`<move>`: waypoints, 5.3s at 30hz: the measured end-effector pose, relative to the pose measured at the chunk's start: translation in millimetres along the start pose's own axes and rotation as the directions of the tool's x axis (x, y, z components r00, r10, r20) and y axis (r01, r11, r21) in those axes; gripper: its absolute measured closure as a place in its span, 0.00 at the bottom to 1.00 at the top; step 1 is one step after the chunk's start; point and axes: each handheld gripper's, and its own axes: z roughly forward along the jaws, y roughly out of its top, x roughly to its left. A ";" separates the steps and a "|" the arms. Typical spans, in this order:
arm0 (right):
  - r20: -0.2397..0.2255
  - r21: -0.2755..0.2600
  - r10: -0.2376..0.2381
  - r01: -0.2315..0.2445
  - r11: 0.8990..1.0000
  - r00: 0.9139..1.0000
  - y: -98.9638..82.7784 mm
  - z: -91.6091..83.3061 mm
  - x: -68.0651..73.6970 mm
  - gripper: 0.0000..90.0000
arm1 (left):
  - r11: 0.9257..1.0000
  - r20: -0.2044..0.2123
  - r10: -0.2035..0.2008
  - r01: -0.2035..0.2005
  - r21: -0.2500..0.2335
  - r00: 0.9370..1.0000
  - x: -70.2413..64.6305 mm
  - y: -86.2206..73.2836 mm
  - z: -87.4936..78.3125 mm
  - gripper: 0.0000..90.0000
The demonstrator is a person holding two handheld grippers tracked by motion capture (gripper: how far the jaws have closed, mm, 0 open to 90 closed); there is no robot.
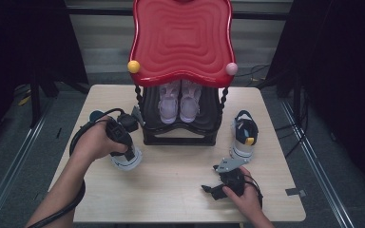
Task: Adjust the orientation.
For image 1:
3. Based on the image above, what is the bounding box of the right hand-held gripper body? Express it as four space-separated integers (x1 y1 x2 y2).
213 157 250 198

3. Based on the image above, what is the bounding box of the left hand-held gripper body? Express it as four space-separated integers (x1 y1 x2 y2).
105 104 146 153

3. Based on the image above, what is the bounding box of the navy and white sneaker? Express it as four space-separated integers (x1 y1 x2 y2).
228 109 259 162
88 109 144 172

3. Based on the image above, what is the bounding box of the lilac sandal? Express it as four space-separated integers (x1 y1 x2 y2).
179 79 202 124
157 80 182 125

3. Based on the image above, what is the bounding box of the red and black shoe rack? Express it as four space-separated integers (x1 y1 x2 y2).
126 0 238 147

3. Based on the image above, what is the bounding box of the person's right hand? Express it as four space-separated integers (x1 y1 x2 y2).
222 166 264 221

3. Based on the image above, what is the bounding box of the person's left hand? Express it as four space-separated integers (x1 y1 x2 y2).
72 115 129 163

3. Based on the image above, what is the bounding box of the grey tape strip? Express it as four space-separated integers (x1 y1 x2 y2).
284 187 307 198
33 191 50 201

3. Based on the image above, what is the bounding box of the yellow floor object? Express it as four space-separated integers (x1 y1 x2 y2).
16 94 32 107

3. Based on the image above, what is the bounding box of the black curtain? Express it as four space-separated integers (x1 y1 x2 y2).
0 0 89 156
265 0 365 199

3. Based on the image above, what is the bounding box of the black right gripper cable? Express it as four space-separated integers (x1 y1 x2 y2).
242 175 264 210

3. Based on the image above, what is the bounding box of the metal floor rail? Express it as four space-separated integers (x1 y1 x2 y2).
279 99 357 228
0 94 56 228

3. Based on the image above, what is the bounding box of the black floor cable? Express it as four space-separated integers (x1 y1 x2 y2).
234 64 271 80

